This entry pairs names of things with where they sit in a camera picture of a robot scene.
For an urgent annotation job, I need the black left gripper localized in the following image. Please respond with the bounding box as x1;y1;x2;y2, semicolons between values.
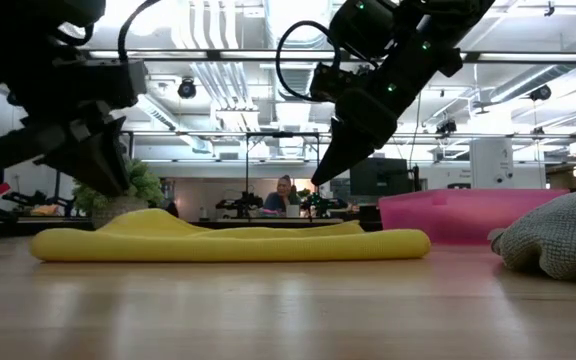
12;58;135;198

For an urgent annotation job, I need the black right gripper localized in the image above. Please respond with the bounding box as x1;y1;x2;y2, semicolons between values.
310;39;465;188

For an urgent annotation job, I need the yellow microfiber towel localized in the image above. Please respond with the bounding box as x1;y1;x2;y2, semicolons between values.
29;208;433;264

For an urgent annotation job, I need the grey microfiber towel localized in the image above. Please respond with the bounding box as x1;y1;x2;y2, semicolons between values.
487;188;576;283

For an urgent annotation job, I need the black computer monitor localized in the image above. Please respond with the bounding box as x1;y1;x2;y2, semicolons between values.
348;156;411;198

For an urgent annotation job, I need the green plant in patterned pot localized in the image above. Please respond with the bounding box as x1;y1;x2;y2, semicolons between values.
71;157;166;231

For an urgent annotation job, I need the person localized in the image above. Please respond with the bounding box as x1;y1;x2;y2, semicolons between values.
262;174;302;218

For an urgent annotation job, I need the black metal rack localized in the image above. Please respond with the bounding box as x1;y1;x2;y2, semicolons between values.
117;128;322;222

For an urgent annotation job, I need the pink plastic tray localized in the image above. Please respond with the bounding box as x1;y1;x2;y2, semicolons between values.
377;188;571;246

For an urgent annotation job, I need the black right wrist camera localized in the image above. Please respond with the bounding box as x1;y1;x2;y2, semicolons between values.
309;61;370;104

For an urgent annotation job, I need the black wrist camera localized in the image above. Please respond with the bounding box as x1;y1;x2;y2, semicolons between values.
309;61;370;104
84;58;150;109

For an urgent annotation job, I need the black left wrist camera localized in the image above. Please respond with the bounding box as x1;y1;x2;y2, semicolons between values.
84;58;150;109

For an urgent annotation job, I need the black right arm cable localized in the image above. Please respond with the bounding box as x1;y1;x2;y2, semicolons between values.
274;19;343;104

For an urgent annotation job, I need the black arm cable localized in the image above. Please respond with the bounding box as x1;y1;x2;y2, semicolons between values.
117;0;162;64
274;19;343;104

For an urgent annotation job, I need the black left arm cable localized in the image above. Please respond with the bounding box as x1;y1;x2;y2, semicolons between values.
117;0;162;64

